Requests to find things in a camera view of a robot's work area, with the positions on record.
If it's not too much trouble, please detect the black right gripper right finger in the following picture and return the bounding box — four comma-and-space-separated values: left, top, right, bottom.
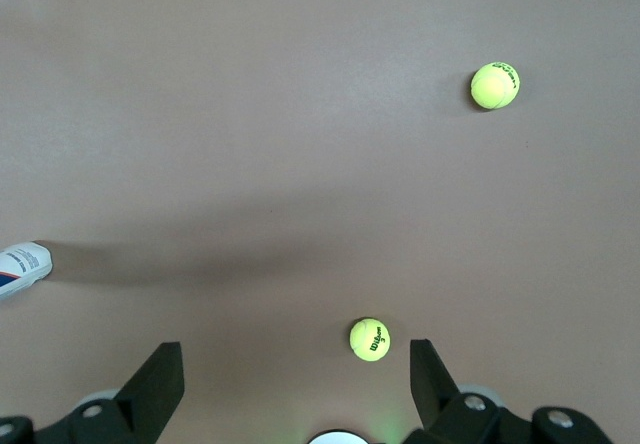
409, 338, 469, 431

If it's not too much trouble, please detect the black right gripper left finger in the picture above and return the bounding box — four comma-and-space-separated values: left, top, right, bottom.
115, 342, 185, 444

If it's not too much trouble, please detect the white blue tennis ball can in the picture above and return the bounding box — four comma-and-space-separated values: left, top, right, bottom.
0, 241, 54, 302

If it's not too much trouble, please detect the yellow tennis ball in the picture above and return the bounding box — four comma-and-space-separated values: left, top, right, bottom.
469, 61, 522, 110
349, 317, 392, 363

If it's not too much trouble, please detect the brown table mat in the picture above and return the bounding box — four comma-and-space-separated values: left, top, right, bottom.
0, 0, 640, 444

